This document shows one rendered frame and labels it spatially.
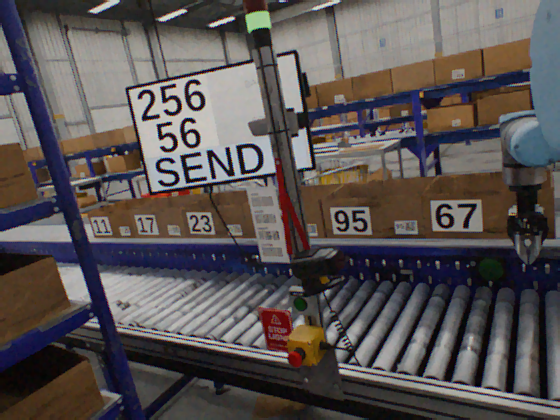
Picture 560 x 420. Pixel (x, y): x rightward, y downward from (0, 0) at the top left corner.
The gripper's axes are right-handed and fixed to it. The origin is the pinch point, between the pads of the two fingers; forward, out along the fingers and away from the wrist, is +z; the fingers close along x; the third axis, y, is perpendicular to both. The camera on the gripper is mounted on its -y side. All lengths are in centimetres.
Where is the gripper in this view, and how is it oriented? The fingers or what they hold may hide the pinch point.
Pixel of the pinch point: (528, 258)
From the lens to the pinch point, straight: 120.3
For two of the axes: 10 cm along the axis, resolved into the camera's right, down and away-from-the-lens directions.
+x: 8.6, -0.4, -5.1
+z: 1.8, 9.5, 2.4
